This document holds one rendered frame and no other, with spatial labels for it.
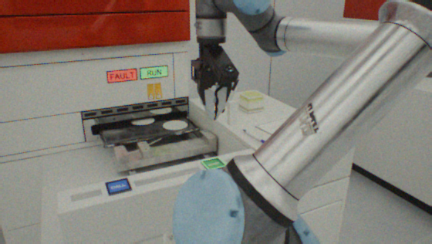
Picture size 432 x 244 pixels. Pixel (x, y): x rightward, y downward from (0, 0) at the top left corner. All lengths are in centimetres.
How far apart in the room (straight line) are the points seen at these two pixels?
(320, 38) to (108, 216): 61
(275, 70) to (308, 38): 285
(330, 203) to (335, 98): 85
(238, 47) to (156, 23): 201
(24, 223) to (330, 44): 134
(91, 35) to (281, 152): 97
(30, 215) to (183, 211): 117
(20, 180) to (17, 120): 24
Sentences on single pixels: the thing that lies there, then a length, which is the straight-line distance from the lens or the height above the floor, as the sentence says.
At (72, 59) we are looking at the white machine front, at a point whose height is 118.
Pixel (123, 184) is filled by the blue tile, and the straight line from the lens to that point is 85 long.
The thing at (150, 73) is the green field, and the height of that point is 110.
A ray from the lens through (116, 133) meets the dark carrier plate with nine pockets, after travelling 131.
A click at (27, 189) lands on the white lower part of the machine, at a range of 150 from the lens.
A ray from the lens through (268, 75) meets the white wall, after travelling 350.
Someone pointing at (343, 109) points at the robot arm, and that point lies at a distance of 41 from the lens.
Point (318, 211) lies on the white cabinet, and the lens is 120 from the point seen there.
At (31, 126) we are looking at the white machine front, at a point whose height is 95.
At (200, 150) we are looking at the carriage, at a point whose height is 87.
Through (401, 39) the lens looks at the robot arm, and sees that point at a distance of 44.
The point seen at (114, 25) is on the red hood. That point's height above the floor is 130.
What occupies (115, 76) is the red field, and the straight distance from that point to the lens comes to 135.
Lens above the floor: 141
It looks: 22 degrees down
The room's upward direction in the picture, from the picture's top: straight up
